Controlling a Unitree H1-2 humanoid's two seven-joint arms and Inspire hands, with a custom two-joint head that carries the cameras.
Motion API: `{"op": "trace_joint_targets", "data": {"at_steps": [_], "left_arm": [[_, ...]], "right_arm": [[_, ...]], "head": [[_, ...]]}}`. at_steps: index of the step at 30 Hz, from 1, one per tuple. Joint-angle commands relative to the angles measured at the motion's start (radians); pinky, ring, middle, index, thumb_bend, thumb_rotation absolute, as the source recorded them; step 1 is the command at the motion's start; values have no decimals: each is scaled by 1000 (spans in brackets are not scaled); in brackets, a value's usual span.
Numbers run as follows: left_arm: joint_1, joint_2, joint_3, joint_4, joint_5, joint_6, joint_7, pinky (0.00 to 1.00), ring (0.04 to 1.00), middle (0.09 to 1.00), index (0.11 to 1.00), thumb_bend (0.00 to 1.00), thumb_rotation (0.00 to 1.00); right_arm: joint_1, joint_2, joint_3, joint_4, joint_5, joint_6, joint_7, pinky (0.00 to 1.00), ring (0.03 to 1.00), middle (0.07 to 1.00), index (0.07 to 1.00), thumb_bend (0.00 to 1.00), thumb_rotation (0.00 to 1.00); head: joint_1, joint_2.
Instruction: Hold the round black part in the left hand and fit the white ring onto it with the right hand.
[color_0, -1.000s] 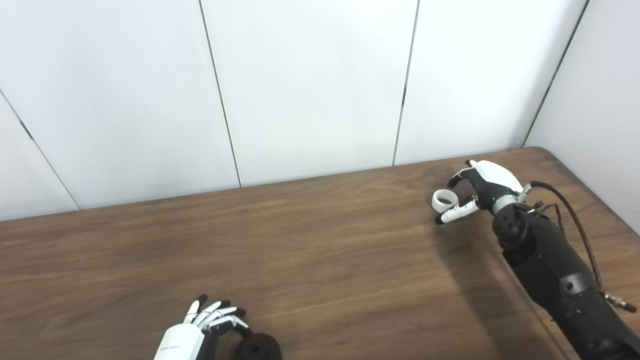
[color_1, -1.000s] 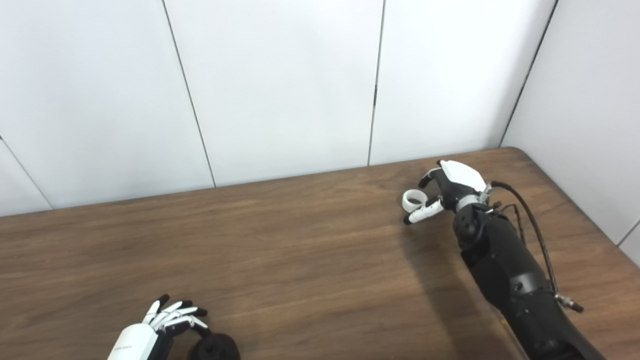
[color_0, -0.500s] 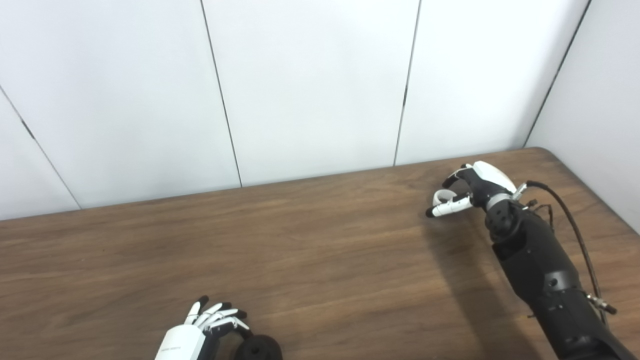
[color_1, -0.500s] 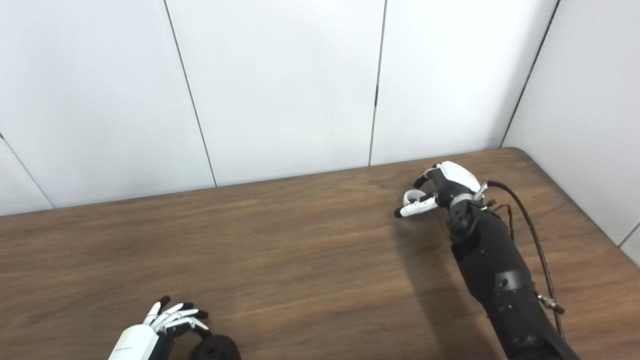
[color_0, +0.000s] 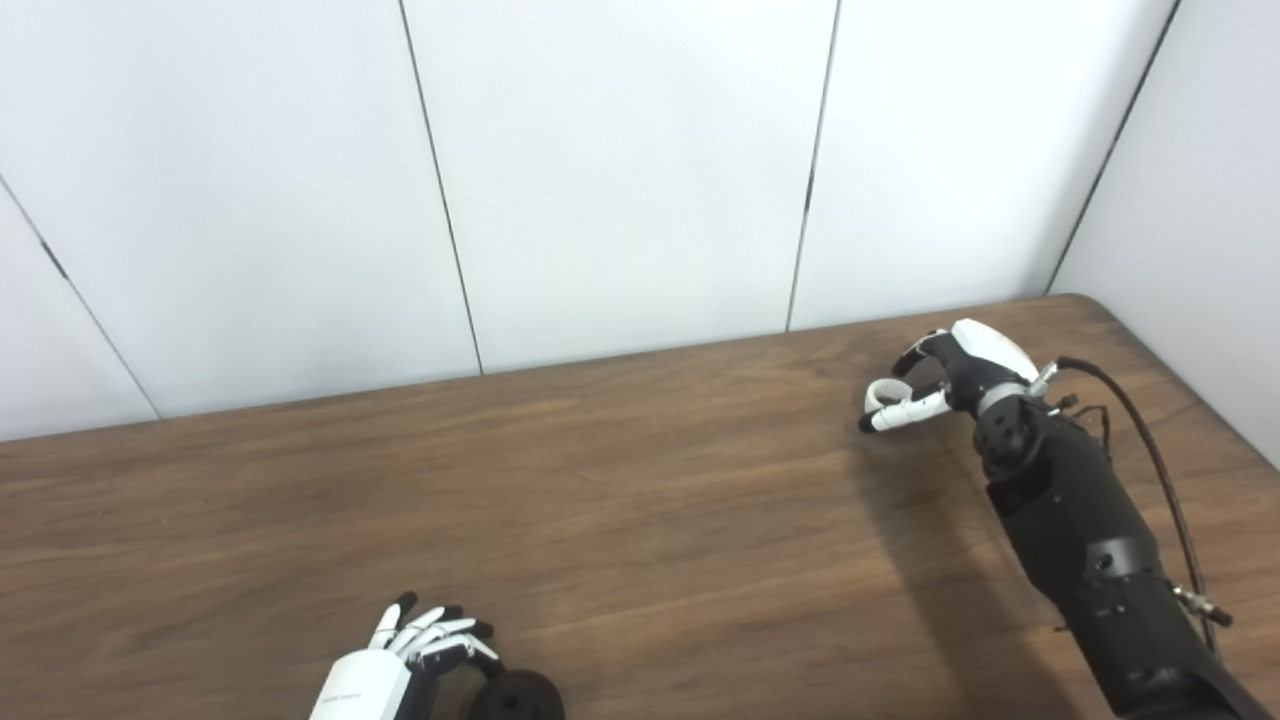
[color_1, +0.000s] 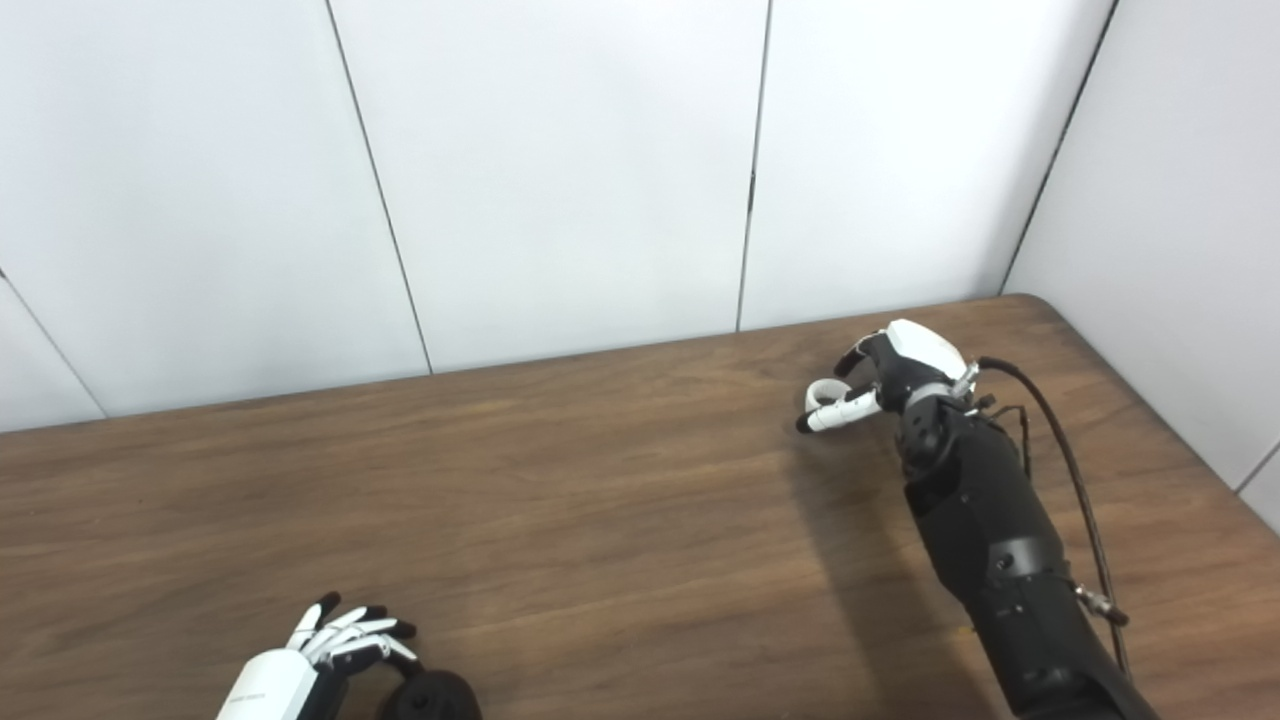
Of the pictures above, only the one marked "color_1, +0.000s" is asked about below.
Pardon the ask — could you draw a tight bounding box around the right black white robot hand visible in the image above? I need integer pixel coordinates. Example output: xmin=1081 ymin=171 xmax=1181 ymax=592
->
xmin=796 ymin=319 xmax=976 ymax=434

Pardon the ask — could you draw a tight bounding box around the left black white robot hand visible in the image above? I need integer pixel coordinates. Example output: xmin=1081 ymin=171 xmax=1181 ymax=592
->
xmin=215 ymin=592 xmax=426 ymax=720

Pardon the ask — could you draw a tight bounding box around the round black plastic part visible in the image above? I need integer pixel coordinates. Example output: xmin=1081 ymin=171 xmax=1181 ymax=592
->
xmin=378 ymin=670 xmax=483 ymax=720

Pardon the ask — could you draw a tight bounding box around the white plastic ring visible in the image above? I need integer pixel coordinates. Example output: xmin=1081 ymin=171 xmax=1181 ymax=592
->
xmin=805 ymin=379 xmax=863 ymax=429

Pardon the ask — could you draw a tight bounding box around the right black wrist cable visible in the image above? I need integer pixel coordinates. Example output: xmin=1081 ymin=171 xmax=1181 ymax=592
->
xmin=955 ymin=356 xmax=1133 ymax=683

